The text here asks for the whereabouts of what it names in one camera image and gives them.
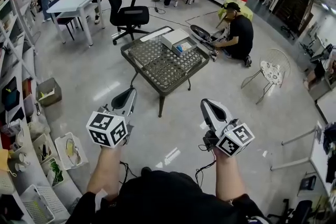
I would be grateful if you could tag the grey cardboard box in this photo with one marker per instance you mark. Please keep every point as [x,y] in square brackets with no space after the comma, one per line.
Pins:
[50,93]

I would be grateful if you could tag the small blue package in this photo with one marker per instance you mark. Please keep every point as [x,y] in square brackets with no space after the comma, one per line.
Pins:
[179,48]

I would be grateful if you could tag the black oval shell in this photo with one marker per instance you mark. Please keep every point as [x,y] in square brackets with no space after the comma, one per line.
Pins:
[199,32]

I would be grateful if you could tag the white flat board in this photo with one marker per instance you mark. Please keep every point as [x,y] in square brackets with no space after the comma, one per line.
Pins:
[155,34]

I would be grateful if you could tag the white bin with green items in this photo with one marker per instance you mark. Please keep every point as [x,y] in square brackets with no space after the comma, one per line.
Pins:
[53,173]

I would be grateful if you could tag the white bin with tools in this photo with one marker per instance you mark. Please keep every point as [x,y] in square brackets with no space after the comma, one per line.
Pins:
[39,147]

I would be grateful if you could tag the white storage shelf unit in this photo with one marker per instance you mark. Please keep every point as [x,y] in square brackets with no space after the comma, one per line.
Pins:
[15,73]

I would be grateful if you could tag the white desk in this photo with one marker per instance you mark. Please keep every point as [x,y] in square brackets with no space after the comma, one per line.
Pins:
[319,157]

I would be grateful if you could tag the white perforated basket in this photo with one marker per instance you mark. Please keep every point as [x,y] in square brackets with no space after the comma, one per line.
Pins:
[63,157]
[47,199]

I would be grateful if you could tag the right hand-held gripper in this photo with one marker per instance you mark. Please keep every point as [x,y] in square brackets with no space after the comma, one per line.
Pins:
[223,126]

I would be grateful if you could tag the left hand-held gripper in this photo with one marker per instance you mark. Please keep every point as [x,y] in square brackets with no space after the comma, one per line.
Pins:
[119,110]

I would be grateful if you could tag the small white packet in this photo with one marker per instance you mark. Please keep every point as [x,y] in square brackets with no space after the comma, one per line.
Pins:
[187,46]

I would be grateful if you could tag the black office chair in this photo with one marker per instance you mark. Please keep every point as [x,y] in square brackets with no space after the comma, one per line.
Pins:
[128,14]

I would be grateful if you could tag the person's left forearm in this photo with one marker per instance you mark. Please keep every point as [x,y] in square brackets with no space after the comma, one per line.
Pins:
[105,173]

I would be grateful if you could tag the dark stool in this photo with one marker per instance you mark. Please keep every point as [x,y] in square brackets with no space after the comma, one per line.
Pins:
[65,21]

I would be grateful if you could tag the person's right forearm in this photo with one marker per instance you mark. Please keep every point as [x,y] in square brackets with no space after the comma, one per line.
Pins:
[229,178]

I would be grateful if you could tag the black desk device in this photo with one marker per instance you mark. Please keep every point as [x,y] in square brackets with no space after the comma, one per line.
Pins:
[308,183]

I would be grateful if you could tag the yellow cloth table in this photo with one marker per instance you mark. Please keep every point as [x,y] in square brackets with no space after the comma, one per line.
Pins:
[246,10]

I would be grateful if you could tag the white rectangular table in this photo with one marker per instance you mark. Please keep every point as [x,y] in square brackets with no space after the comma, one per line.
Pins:
[74,1]

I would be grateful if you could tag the person's black shirt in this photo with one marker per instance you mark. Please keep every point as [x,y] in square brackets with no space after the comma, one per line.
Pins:
[168,199]

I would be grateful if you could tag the metal lattice coffee table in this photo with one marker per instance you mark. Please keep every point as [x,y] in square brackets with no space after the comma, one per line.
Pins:
[162,68]

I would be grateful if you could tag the black swivel chair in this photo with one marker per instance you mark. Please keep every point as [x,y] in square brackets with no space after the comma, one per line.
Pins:
[296,212]

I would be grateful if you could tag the white box container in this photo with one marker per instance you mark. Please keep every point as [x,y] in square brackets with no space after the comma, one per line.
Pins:
[174,36]

